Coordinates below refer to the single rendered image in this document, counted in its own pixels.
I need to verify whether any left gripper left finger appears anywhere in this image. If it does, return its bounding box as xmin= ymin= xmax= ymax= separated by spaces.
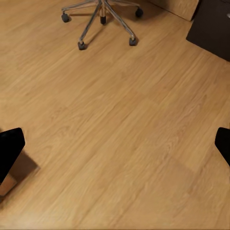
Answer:
xmin=0 ymin=127 xmax=25 ymax=183

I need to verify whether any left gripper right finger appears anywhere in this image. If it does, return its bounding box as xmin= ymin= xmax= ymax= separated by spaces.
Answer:
xmin=215 ymin=127 xmax=230 ymax=166

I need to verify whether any swivel chair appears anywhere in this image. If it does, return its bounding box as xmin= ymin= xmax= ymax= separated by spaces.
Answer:
xmin=62 ymin=0 xmax=143 ymax=50

